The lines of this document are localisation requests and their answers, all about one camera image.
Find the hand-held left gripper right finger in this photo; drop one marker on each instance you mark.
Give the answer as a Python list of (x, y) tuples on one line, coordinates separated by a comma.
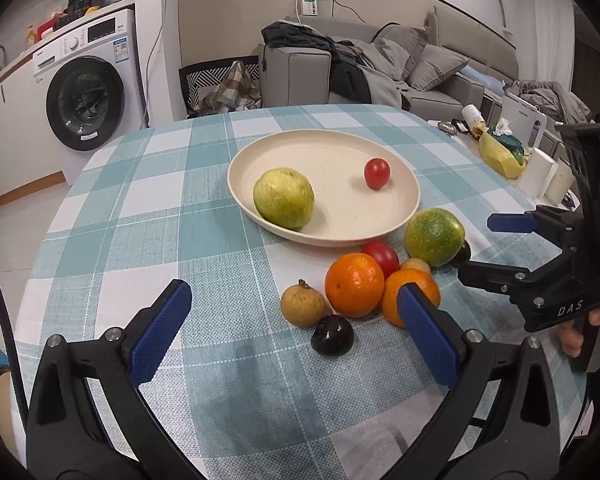
[(427, 335)]

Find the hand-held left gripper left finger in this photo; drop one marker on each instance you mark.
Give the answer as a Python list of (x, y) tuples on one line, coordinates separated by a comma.
[(162, 332)]

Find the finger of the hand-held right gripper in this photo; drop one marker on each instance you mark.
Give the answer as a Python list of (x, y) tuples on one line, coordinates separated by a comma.
[(510, 222), (490, 275)]

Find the dark purple plum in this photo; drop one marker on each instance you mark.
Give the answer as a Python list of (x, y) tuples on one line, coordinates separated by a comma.
[(332, 335), (462, 254)]

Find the orange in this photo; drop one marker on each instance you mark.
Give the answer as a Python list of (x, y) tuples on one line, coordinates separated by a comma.
[(355, 285), (425, 284)]

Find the green-orange citrus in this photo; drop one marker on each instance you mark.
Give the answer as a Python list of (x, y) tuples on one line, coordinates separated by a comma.
[(434, 237)]

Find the red tomato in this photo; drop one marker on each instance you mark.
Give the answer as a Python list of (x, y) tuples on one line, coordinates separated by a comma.
[(377, 173), (382, 255)]

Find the cream oval plate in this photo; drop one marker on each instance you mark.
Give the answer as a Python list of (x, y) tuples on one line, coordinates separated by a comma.
[(330, 160)]

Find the person's right hand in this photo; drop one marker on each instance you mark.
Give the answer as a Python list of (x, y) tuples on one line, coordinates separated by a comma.
[(570, 340)]

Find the small brown longan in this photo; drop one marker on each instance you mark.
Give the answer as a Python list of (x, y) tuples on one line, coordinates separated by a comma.
[(416, 265)]

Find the yellow container with items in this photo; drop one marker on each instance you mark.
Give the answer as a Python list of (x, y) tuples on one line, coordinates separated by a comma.
[(497, 152)]

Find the white appliance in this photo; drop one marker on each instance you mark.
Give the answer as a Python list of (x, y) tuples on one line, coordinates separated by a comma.
[(522, 115)]

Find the small round metal object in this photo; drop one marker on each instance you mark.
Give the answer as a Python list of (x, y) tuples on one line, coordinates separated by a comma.
[(447, 127)]

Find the white bottle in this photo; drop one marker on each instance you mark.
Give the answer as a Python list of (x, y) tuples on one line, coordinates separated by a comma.
[(472, 115)]

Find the teal checked tablecloth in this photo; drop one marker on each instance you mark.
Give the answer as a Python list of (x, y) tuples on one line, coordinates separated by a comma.
[(180, 220)]

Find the grey blanket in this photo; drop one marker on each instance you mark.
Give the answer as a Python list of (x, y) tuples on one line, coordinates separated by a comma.
[(550, 97)]

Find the grey pillow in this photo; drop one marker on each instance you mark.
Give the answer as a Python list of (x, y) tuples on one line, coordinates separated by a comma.
[(402, 45), (437, 67)]

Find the yellow-green guava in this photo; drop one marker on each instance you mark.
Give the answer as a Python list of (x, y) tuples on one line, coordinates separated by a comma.
[(283, 199)]

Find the grey garment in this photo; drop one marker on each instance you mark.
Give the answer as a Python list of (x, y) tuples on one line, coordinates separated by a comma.
[(385, 90)]

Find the dark jacket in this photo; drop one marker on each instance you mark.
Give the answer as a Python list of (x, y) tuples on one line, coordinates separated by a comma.
[(345, 70)]

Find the white counter cabinet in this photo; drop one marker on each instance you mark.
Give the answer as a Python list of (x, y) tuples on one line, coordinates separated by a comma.
[(10, 135)]

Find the plaid cloth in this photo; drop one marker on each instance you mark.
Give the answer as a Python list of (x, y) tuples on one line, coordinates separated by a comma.
[(230, 90)]

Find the white washing machine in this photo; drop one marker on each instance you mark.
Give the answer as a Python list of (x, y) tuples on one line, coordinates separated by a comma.
[(95, 90)]

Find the grey sofa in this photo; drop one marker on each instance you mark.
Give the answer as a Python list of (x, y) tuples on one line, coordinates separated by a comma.
[(295, 77)]

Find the black patterned basket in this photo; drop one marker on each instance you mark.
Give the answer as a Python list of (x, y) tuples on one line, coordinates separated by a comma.
[(200, 72)]

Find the white power strip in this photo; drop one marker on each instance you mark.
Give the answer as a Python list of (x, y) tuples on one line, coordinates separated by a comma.
[(310, 2)]

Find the yellow bottle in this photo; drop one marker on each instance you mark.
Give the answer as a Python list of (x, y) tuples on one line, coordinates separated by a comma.
[(30, 37)]

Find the red box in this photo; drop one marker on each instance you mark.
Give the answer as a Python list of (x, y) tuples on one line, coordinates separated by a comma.
[(46, 27)]

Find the black pressure cooker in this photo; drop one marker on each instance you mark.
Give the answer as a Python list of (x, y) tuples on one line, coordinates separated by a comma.
[(87, 1)]

